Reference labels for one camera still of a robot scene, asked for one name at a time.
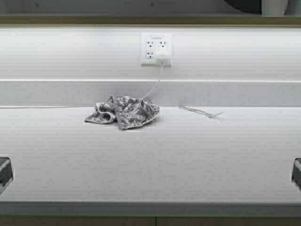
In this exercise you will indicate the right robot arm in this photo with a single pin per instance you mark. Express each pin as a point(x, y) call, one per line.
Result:
point(296, 173)

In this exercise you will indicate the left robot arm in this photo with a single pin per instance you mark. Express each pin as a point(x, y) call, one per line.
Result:
point(6, 173)

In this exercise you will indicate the grey patterned cloth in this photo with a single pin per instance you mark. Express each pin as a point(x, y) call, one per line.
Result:
point(126, 111)

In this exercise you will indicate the white charger plug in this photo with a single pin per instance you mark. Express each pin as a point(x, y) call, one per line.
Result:
point(163, 57)

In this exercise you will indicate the white wall outlet plate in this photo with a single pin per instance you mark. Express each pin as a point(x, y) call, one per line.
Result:
point(150, 43)

